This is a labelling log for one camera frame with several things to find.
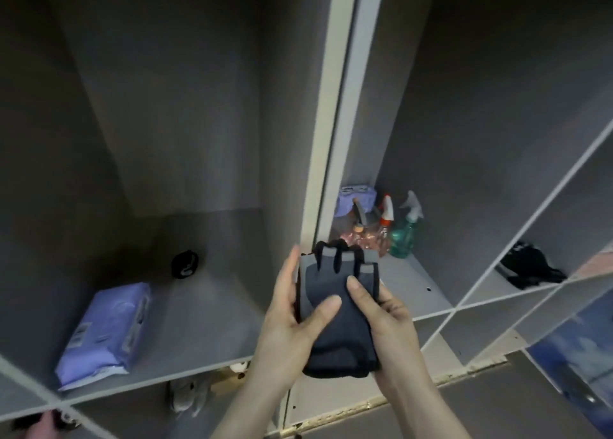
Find person's left hand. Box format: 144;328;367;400
248;244;343;392

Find grey cubby shelf unit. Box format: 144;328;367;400
0;0;613;439

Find grey white sneaker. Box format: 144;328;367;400
166;375;213;417

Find pink spray bottle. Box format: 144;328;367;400
375;194;395;258
342;197;380;251

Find green spray bottle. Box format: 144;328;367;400
386;190;425;260

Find person's right hand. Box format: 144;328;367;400
345;274;435;398

